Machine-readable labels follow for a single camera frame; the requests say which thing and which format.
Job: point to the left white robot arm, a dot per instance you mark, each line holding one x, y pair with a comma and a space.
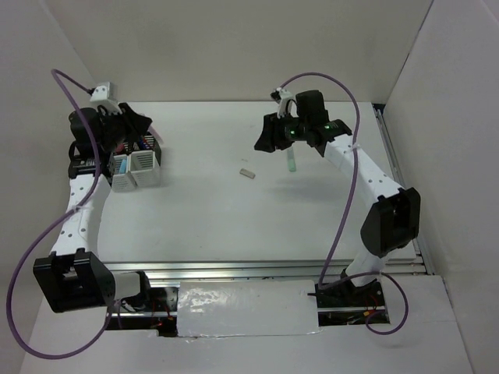
72, 277

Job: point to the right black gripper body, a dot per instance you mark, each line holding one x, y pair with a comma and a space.
289, 130

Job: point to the shiny white cover sheet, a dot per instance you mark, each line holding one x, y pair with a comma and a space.
247, 308

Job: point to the white slatted organizer container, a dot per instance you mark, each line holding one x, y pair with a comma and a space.
143, 168

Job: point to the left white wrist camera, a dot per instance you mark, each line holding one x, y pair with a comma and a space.
104, 95

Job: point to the green highlighter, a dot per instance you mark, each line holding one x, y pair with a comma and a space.
291, 160

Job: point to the purple highlighter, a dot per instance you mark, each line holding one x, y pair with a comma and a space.
155, 134

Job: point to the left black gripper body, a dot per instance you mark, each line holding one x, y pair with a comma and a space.
118, 131

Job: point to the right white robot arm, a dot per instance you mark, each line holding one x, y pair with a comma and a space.
392, 221

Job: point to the blue ballpoint pen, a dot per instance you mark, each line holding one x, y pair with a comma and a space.
146, 144

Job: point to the grey eraser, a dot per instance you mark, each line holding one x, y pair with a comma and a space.
247, 173

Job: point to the blue highlighter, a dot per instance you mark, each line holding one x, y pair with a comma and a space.
122, 165

